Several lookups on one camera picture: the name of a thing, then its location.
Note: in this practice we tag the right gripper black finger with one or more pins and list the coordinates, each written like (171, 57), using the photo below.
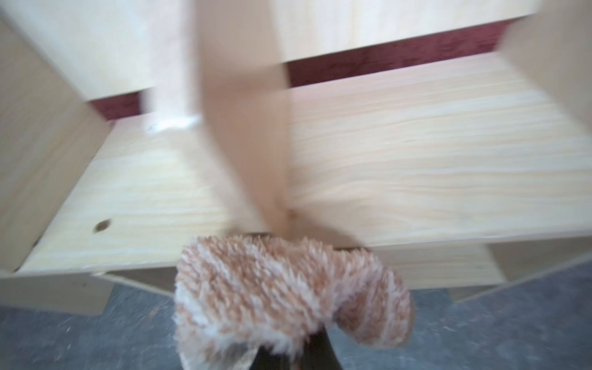
(318, 354)

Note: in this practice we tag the light wooden bookshelf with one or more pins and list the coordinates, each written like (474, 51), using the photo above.
(452, 138)

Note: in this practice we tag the fluffy beige pink cloth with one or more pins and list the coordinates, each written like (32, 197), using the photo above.
(234, 295)

